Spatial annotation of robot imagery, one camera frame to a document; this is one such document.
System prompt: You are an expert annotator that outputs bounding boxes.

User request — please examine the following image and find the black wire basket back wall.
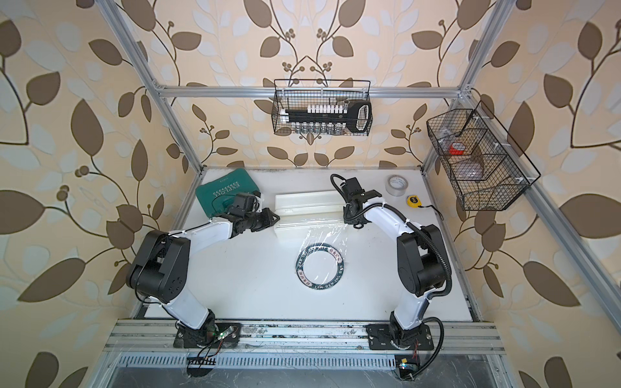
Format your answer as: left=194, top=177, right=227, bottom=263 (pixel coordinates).
left=271, top=78, right=373, bottom=136

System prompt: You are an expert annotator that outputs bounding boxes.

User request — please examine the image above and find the black wire basket right wall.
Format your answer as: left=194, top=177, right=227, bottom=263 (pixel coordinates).
left=426, top=102, right=541, bottom=211

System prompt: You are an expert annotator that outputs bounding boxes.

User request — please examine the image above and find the white plastic wrap dispenser box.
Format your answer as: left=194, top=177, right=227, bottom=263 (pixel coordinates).
left=274, top=190, right=345, bottom=240

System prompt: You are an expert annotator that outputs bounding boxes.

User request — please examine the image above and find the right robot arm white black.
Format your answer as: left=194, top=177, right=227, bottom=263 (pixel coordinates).
left=330, top=174, right=453, bottom=332

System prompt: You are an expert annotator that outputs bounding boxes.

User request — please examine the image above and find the grey duct tape roll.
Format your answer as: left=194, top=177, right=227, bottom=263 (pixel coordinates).
left=385, top=175, right=409, bottom=197

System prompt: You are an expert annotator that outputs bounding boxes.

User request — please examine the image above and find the black wire basket wall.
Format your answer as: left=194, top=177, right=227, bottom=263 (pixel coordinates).
left=271, top=78, right=373, bottom=136
left=426, top=102, right=541, bottom=211

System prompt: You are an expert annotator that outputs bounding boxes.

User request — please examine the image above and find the black socket set holder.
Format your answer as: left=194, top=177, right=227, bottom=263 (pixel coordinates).
left=273, top=100, right=373, bottom=136

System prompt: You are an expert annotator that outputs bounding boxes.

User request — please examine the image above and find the white plate dark green rim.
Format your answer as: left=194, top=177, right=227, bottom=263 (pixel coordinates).
left=295, top=242, right=344, bottom=290

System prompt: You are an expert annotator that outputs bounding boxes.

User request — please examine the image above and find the green plastic tool case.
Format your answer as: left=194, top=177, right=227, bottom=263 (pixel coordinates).
left=195, top=168, right=260, bottom=218

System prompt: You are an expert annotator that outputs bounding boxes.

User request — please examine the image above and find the red item in basket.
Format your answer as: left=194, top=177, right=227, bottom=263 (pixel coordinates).
left=448, top=142, right=467, bottom=156

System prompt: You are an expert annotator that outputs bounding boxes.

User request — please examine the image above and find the aluminium frame front rail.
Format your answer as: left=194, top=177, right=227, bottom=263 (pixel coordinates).
left=103, top=319, right=506, bottom=356

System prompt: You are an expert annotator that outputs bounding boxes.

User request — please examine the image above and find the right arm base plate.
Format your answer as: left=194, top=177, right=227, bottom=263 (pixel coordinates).
left=365, top=323, right=434, bottom=351

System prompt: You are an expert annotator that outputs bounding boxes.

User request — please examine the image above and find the yellow tape measure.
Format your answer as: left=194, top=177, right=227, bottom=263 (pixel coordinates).
left=406, top=195, right=422, bottom=209

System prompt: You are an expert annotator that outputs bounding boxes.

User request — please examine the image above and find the black corrugated cable conduit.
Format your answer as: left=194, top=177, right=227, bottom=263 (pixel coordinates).
left=331, top=173, right=453, bottom=297

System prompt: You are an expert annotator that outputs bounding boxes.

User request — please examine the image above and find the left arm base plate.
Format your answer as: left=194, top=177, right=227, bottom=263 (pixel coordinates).
left=173, top=322, right=243, bottom=349

